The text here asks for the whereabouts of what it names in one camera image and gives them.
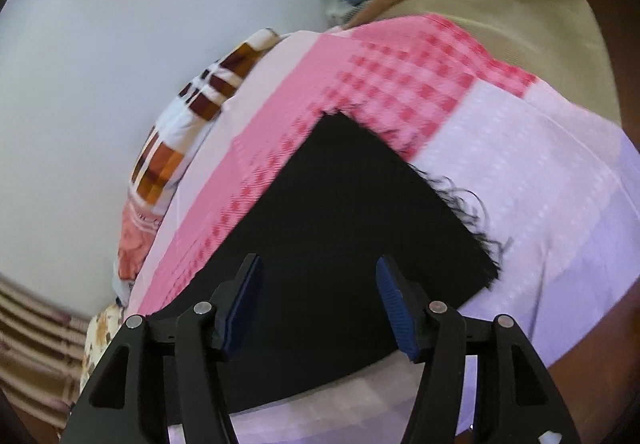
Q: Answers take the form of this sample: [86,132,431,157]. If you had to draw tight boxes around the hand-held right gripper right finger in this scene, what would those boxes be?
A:
[375,255,581,444]

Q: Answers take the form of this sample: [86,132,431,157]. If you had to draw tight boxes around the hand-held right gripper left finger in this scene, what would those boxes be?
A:
[60,253,264,444]

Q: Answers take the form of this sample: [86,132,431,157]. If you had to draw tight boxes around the black pants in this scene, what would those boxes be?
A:
[137,111,503,415]

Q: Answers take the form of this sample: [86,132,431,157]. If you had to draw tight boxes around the floral cream pillow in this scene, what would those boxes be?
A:
[79,301,132,395]

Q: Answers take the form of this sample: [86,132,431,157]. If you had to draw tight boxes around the orange brown checked pillow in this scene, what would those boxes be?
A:
[130,27,281,216]

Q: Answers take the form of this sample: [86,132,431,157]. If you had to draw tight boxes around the pink checked bed sheet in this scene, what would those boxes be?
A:
[117,14,640,444]

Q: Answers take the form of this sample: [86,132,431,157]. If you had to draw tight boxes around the beige striped curtain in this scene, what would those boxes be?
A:
[0,274,96,430]

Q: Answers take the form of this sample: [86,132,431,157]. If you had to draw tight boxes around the beige cloth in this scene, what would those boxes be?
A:
[345,0,623,125]

